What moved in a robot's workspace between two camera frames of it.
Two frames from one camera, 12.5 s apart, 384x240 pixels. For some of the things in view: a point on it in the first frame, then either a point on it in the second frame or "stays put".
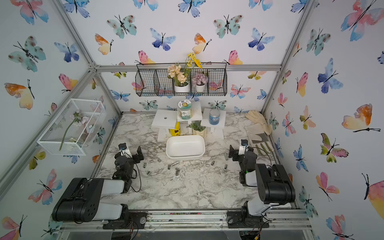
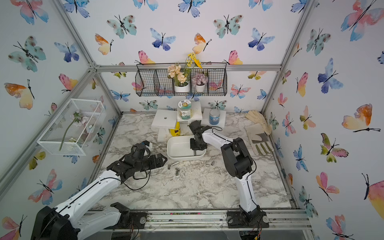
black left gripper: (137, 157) -> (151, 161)
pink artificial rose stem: (79, 118) stays put
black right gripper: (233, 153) -> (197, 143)
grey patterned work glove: (258, 137) stays put
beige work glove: (258, 117) stays put
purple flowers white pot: (199, 81) stays put
